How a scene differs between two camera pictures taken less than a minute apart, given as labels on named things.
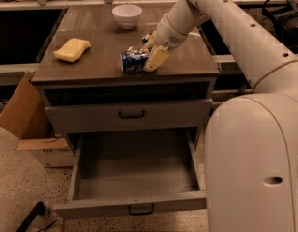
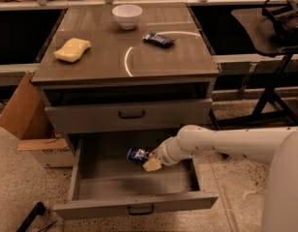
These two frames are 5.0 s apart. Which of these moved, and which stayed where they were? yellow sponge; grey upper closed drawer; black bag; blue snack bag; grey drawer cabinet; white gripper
Moved: white gripper; blue snack bag
Stayed: grey upper closed drawer; yellow sponge; grey drawer cabinet; black bag
